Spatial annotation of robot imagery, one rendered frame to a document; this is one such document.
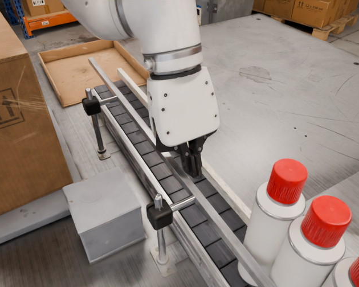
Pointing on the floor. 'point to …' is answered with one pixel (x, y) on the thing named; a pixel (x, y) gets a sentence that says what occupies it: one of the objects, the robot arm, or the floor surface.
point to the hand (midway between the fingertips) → (191, 163)
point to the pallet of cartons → (312, 13)
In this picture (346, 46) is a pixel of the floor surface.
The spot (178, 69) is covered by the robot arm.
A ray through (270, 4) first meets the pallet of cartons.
